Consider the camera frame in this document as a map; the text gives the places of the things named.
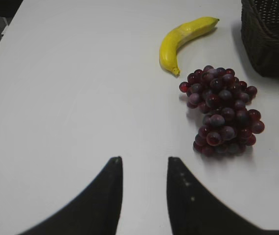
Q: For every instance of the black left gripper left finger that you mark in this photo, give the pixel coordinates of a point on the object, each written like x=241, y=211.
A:
x=95, y=211

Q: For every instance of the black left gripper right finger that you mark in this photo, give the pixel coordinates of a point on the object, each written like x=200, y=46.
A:
x=194, y=210

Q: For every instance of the black wicker basket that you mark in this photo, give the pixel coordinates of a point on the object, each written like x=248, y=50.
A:
x=260, y=35

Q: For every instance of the purple grape bunch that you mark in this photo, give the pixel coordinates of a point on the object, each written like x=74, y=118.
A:
x=228, y=127

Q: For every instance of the yellow plastic banana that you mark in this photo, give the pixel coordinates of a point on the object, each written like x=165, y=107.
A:
x=178, y=37

